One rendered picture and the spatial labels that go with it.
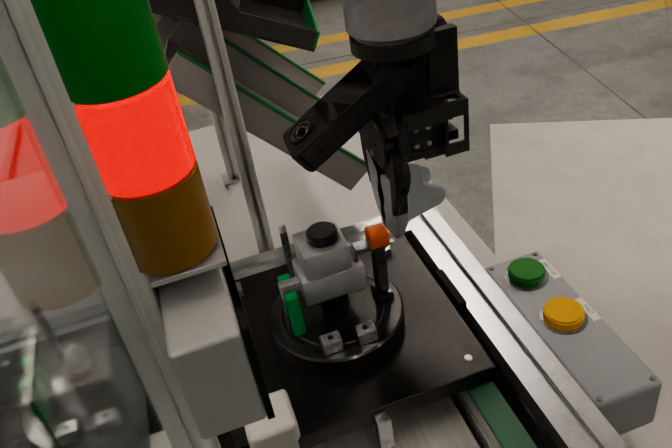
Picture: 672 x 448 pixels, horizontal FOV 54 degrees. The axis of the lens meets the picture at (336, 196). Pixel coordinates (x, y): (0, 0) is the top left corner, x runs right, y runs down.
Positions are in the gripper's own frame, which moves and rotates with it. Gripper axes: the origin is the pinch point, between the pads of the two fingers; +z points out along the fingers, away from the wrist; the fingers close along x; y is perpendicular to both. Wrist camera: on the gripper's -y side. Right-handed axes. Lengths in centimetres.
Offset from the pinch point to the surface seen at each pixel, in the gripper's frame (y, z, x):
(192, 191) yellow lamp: -16.7, -22.9, -20.6
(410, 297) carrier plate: 1.5, 10.2, 0.1
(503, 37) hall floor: 160, 108, 260
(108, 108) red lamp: -19.0, -28.7, -21.5
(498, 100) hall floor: 122, 108, 196
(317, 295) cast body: -8.8, 3.6, -2.2
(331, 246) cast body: -6.4, -1.3, -1.6
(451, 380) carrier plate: 0.6, 10.2, -11.8
